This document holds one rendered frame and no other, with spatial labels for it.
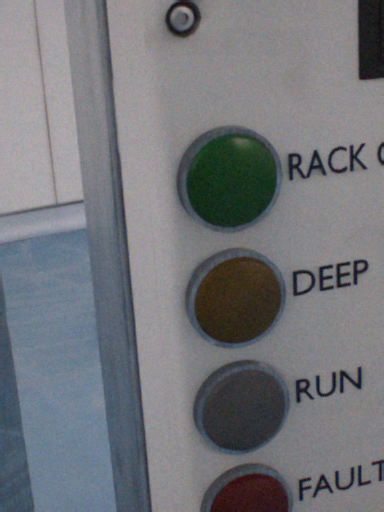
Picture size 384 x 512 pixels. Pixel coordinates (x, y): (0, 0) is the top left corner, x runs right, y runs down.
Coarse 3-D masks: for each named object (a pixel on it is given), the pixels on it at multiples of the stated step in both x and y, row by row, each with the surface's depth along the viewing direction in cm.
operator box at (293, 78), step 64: (128, 0) 28; (192, 0) 26; (256, 0) 27; (320, 0) 28; (128, 64) 29; (192, 64) 27; (256, 64) 28; (320, 64) 28; (128, 128) 31; (192, 128) 28; (256, 128) 28; (320, 128) 29; (128, 192) 32; (320, 192) 29; (192, 256) 29; (320, 256) 30; (320, 320) 31; (192, 384) 30; (320, 384) 31; (192, 448) 31; (320, 448) 32
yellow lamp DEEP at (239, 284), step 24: (240, 264) 29; (264, 264) 29; (216, 288) 29; (240, 288) 29; (264, 288) 29; (216, 312) 29; (240, 312) 29; (264, 312) 29; (216, 336) 29; (240, 336) 29
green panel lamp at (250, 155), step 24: (216, 144) 27; (240, 144) 27; (264, 144) 28; (192, 168) 27; (216, 168) 27; (240, 168) 28; (264, 168) 28; (192, 192) 27; (216, 192) 28; (240, 192) 28; (264, 192) 28; (216, 216) 28; (240, 216) 28
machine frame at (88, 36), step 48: (96, 0) 32; (96, 48) 33; (96, 96) 34; (96, 144) 35; (96, 192) 37; (96, 240) 38; (0, 288) 149; (96, 288) 40; (0, 336) 152; (0, 384) 154; (0, 432) 157; (144, 432) 37; (0, 480) 159; (144, 480) 38
